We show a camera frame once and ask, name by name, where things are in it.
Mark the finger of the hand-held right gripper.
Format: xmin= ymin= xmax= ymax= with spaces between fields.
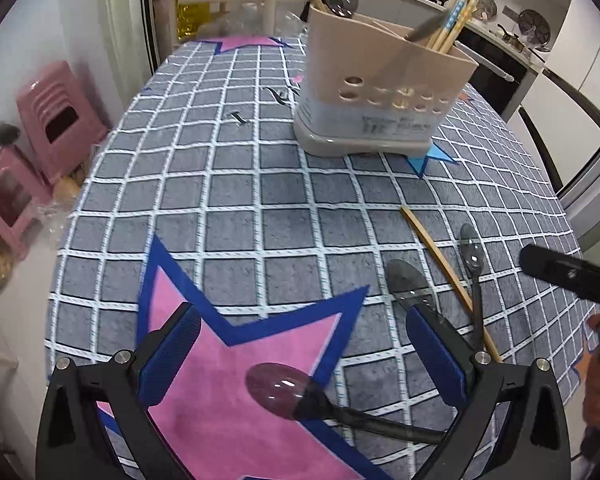
xmin=520 ymin=243 xmax=600 ymax=316

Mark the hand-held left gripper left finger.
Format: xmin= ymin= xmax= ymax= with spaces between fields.
xmin=35 ymin=301 xmax=203 ymax=480

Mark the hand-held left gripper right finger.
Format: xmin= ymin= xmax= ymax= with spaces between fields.
xmin=405 ymin=305 xmax=573 ymax=480

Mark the beige plastic utensil holder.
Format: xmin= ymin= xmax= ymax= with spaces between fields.
xmin=292 ymin=2 xmax=481 ymax=159

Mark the blue patterned chopstick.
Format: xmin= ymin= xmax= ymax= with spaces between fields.
xmin=437 ymin=0 xmax=468 ymax=53

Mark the grey checked star tablecloth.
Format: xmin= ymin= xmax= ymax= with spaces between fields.
xmin=45 ymin=35 xmax=600 ymax=480

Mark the white refrigerator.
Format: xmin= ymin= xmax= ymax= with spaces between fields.
xmin=520 ymin=0 xmax=600 ymax=188

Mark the black built-in oven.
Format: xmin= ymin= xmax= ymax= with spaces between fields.
xmin=455 ymin=25 xmax=532 ymax=117

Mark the small pink plastic stool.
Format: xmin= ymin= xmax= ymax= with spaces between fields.
xmin=0 ymin=147 xmax=54 ymax=262

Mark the small steel saucepan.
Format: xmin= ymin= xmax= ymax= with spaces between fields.
xmin=497 ymin=24 xmax=527 ymax=52

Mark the tall pink plastic stool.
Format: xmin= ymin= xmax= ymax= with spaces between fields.
xmin=16 ymin=60 xmax=112 ymax=187

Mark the yellow oil bottle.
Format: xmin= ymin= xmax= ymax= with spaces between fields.
xmin=177 ymin=2 xmax=217 ymax=42

